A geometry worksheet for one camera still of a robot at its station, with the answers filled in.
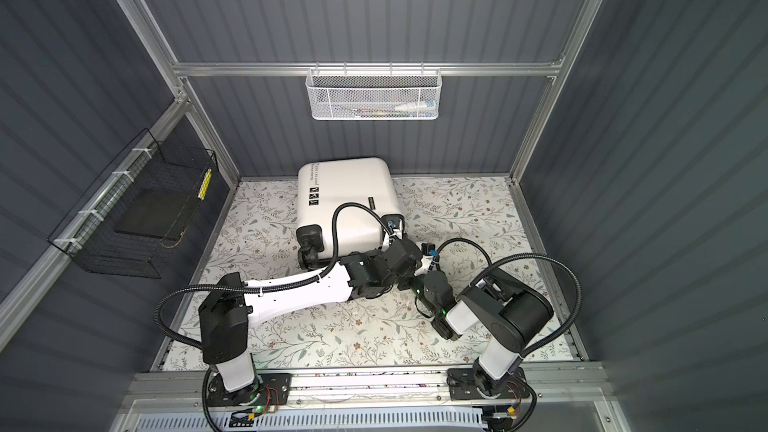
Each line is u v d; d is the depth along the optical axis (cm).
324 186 90
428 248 77
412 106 90
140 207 74
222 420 70
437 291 68
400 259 59
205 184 83
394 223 69
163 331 44
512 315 47
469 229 105
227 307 50
